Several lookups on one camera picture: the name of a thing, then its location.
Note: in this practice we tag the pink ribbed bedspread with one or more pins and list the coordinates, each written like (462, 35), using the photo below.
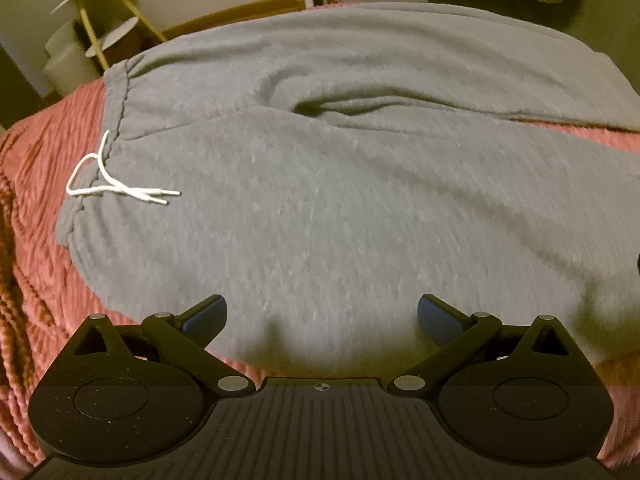
(35, 239)

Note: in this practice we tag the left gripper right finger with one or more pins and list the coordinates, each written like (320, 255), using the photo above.
(512, 393)

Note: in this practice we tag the grey sweatpants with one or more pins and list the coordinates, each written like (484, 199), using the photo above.
(350, 185)

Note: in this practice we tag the white drawstring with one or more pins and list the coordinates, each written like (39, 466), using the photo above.
(112, 185)

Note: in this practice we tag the white round storage boxes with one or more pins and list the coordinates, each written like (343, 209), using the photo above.
(67, 66)

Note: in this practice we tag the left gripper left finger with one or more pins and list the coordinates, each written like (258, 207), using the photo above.
(123, 393)

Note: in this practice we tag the yellow tiered side table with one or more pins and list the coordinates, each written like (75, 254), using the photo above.
(108, 22)

